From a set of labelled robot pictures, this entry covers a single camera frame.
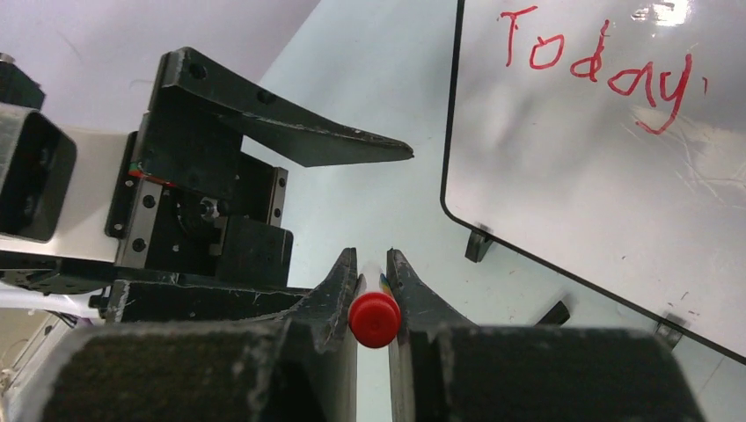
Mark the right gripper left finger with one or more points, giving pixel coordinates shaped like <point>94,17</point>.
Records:
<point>273,356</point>

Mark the red whiteboard marker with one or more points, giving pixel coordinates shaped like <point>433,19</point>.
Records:
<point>373,283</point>

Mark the white board black frame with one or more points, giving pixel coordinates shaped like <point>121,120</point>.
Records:
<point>606,139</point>

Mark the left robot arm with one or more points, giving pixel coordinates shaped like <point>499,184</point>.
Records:
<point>72,287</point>

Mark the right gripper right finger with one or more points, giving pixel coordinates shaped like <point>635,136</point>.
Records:
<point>444,367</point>

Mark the black whiteboard marker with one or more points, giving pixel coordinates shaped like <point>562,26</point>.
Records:
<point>557,315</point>

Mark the red marker cap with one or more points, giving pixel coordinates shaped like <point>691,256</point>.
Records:
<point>374,318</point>

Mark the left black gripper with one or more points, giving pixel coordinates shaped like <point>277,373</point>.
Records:
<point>238,242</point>

